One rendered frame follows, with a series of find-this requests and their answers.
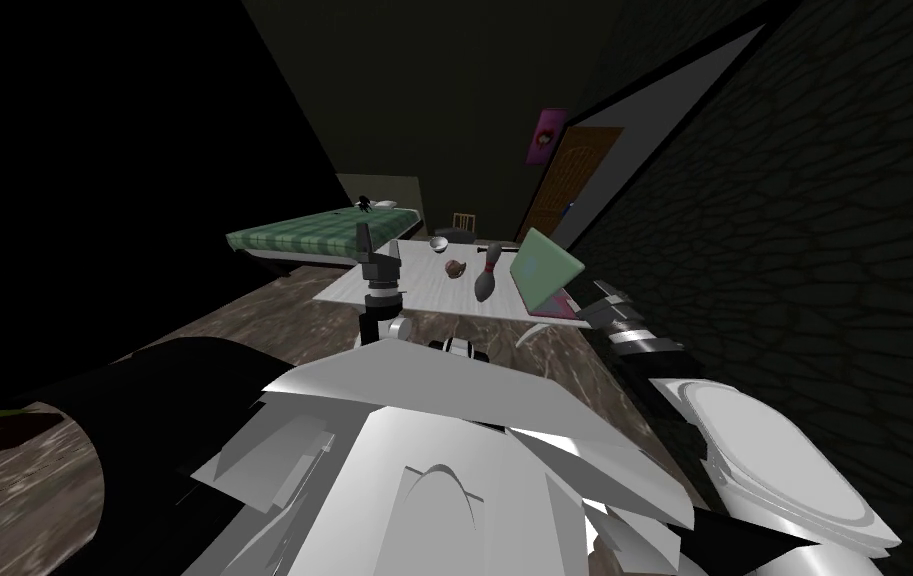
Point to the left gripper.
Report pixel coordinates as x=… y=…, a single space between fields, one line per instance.
x=381 y=267

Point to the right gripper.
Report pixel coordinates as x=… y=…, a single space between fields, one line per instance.
x=608 y=306

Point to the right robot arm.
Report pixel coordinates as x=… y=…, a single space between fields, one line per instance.
x=776 y=464

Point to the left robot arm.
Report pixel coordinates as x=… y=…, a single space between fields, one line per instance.
x=380 y=316

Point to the grey bowl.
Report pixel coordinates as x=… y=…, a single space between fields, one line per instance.
x=438 y=242

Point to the white table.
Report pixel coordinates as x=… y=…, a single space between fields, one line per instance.
x=424 y=294

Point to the bed with green plaid cover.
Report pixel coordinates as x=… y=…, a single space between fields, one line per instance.
x=312 y=232

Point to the green open laptop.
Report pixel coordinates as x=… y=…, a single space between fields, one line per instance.
x=544 y=268

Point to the brown round object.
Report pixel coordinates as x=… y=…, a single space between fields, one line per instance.
x=454 y=269

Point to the wooden chair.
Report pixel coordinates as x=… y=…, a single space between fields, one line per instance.
x=462 y=224

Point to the grey bowling pin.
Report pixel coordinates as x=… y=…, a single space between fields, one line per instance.
x=486 y=282

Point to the brown wooden door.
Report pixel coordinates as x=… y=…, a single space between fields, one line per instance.
x=568 y=180

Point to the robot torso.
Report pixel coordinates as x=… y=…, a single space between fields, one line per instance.
x=440 y=464

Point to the purple wall poster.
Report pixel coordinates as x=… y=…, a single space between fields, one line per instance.
x=546 y=136

